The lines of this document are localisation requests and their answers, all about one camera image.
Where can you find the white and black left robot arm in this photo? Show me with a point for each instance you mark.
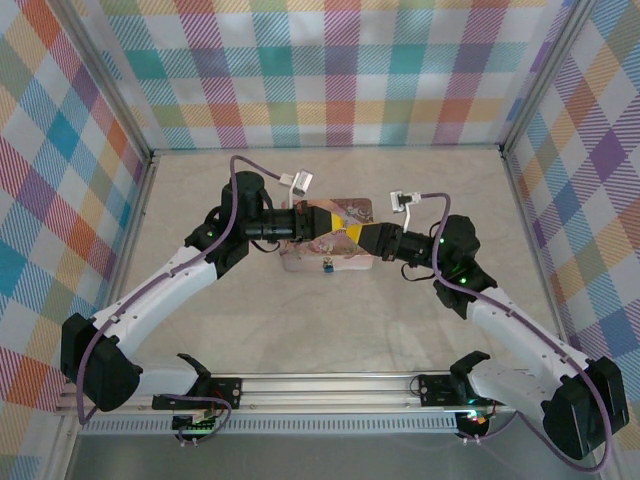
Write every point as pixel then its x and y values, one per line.
pixel 165 280

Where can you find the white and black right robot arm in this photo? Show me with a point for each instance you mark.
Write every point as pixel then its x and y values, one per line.
pixel 525 335

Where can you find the aluminium side frame rail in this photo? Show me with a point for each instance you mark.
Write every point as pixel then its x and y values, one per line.
pixel 132 215
pixel 530 225

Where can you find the pink illustrated tin box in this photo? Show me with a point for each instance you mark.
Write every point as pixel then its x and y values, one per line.
pixel 345 210

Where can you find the aluminium frame post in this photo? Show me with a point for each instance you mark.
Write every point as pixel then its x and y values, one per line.
pixel 550 75
pixel 105 80

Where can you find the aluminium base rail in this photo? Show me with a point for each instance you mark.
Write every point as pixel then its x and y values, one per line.
pixel 325 390

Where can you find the orange circuit board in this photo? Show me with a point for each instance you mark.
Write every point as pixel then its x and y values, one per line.
pixel 477 419

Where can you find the green circuit board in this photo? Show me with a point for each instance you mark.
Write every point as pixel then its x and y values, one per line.
pixel 195 425

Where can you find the aluminium back frame rail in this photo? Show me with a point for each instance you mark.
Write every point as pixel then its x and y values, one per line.
pixel 325 149

